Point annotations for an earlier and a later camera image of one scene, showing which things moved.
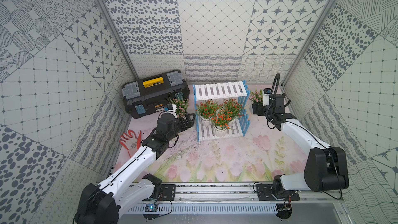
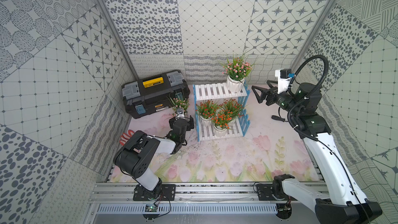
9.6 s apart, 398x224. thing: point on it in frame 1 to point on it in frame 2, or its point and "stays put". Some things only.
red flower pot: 206,110 stays put
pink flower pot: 256,99 to 237,69
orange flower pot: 222,122 stays put
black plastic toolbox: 148,95 stays put
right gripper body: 267,111 to 284,100
